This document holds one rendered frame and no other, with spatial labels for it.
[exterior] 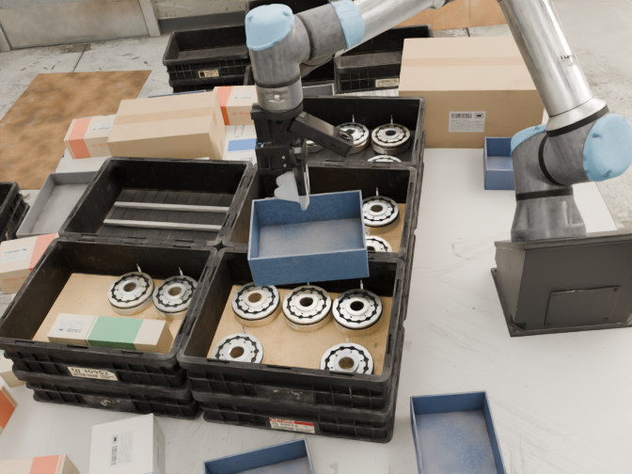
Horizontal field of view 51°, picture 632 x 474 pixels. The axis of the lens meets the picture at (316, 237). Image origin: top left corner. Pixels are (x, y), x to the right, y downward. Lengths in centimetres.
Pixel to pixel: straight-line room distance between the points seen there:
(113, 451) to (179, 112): 105
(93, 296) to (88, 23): 325
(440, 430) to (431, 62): 110
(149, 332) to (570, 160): 88
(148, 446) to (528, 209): 89
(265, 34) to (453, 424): 83
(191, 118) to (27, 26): 292
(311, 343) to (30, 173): 248
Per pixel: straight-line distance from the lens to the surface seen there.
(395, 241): 153
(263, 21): 103
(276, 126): 112
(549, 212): 140
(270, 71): 105
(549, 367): 149
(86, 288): 161
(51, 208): 210
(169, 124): 199
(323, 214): 123
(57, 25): 473
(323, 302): 137
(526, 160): 141
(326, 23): 108
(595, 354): 154
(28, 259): 184
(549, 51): 130
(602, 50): 402
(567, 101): 131
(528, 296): 143
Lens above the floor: 190
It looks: 44 degrees down
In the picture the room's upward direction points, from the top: 8 degrees counter-clockwise
